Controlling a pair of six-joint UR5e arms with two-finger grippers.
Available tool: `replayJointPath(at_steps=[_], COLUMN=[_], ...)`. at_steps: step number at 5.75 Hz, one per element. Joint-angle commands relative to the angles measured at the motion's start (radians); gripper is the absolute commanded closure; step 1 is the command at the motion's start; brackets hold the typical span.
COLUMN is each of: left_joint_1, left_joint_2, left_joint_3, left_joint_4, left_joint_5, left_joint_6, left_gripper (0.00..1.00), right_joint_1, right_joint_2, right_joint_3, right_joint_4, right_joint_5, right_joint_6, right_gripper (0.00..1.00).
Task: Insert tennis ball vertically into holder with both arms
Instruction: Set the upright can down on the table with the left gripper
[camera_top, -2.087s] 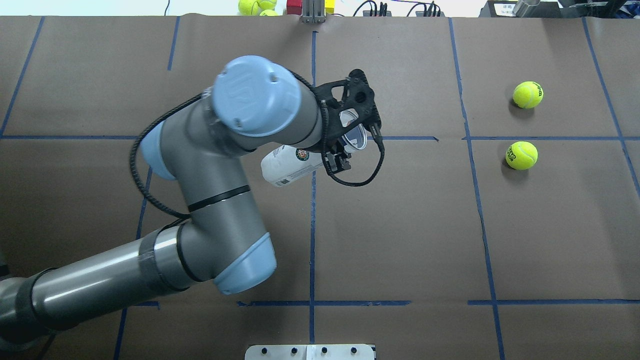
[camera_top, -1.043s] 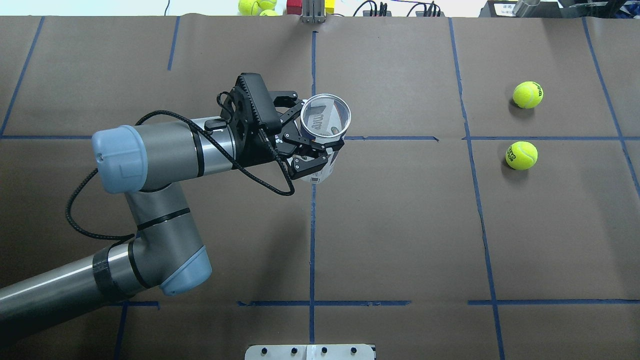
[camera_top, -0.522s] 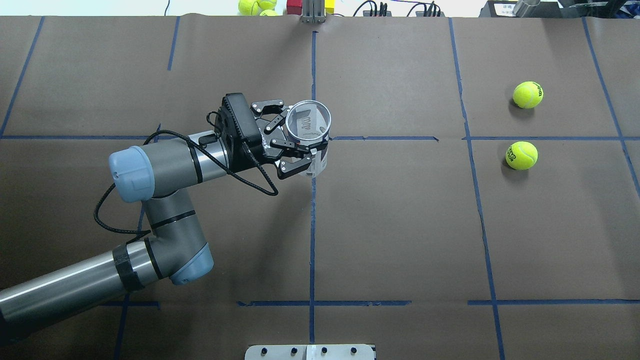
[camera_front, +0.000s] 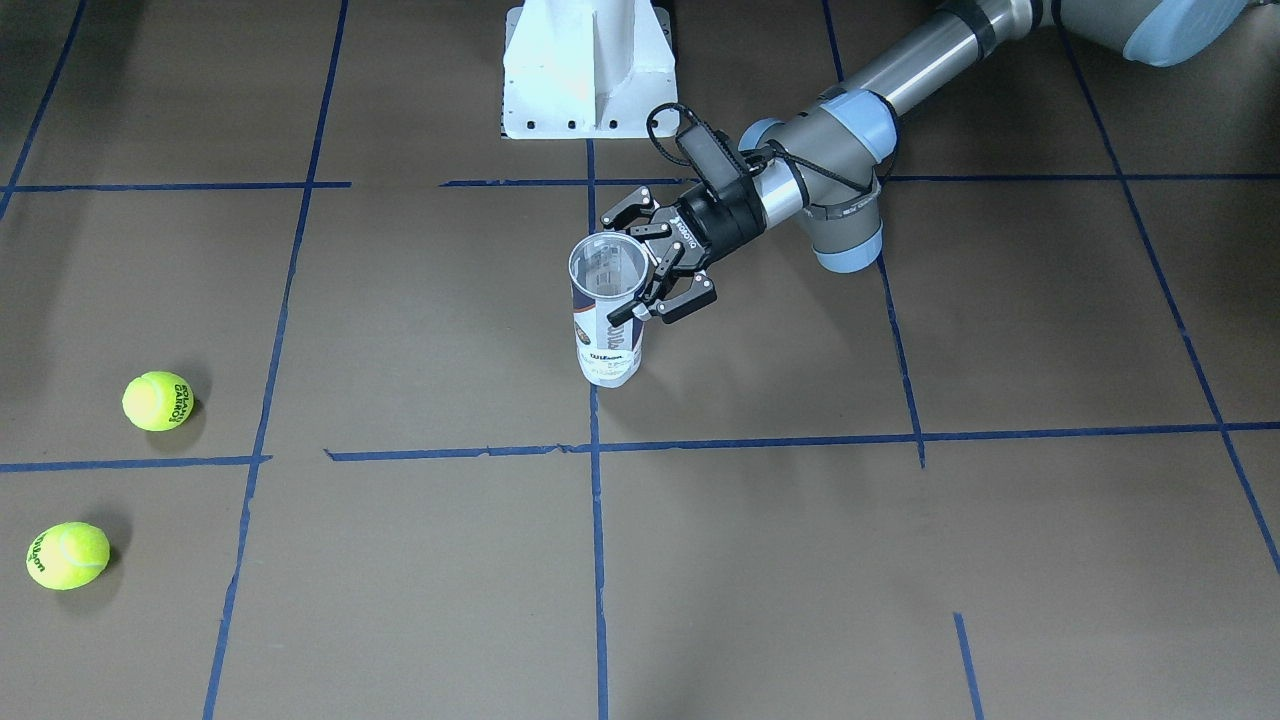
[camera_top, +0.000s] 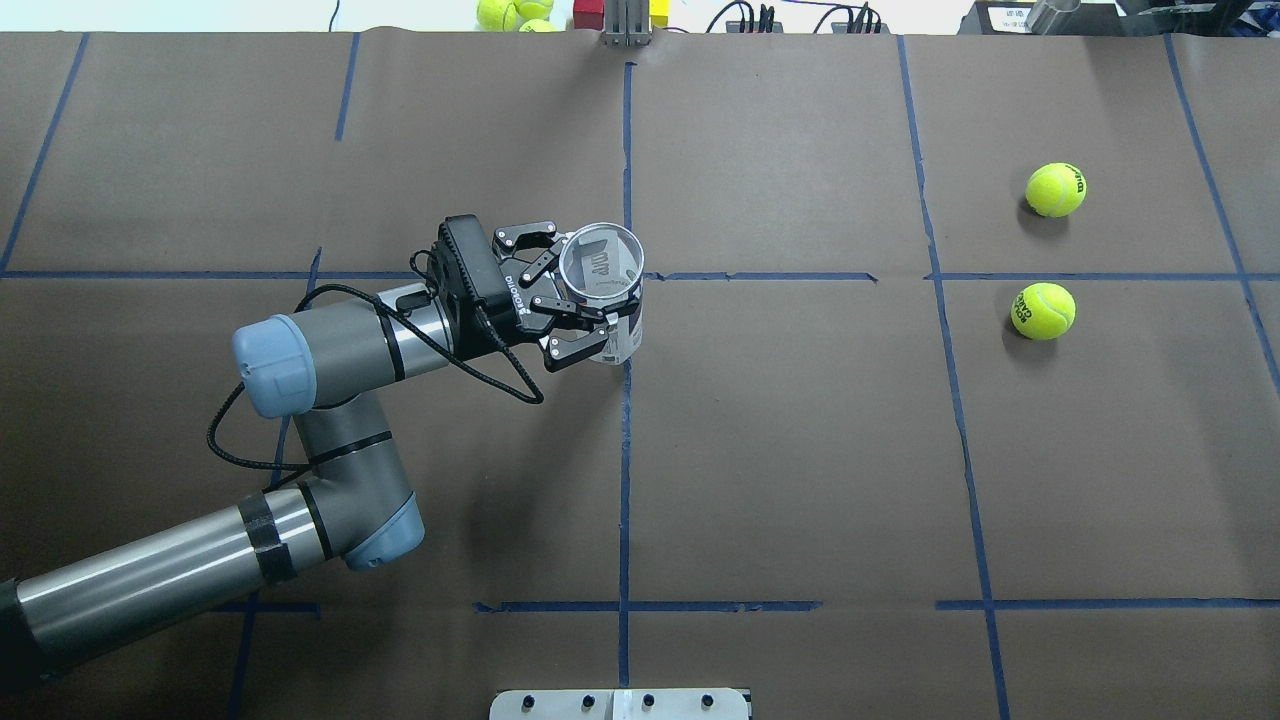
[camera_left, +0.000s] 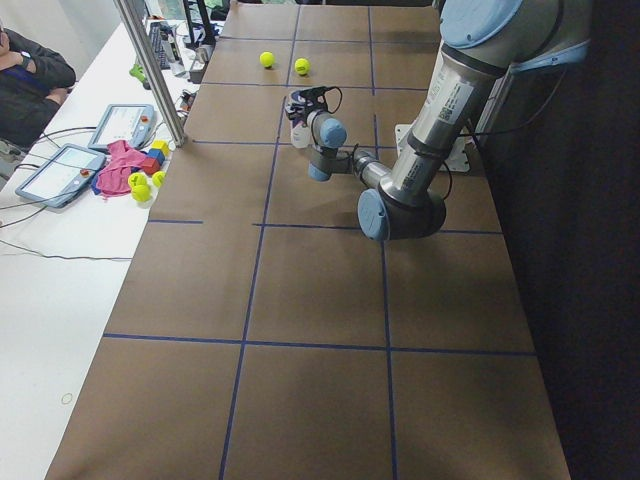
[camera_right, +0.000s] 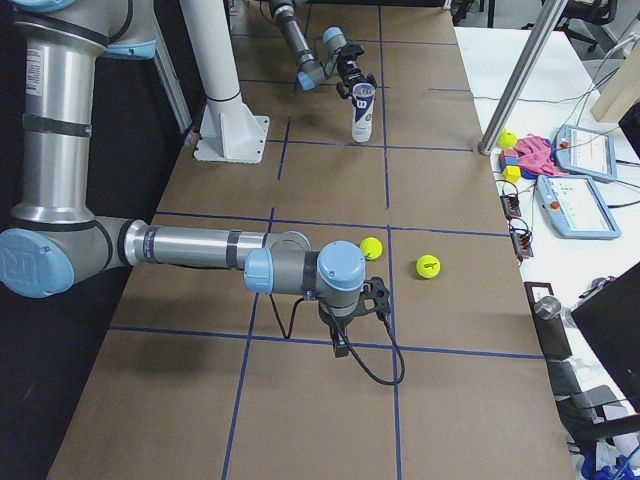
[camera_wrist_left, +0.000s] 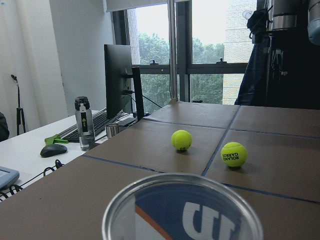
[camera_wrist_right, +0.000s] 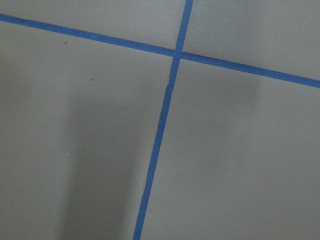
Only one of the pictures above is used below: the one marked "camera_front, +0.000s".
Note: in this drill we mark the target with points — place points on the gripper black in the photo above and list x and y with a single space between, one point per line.
722 222

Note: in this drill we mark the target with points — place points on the clear tennis ball can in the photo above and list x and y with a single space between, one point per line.
607 270

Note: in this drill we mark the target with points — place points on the tennis ball Roland Garros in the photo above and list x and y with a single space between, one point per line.
157 401

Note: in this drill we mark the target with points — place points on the tennis ball Wilson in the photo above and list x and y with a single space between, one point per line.
68 555

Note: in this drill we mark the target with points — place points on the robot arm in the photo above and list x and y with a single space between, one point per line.
820 167

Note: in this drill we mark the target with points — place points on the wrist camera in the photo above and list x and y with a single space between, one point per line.
722 172

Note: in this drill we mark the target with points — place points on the white pedestal column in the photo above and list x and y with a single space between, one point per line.
588 69

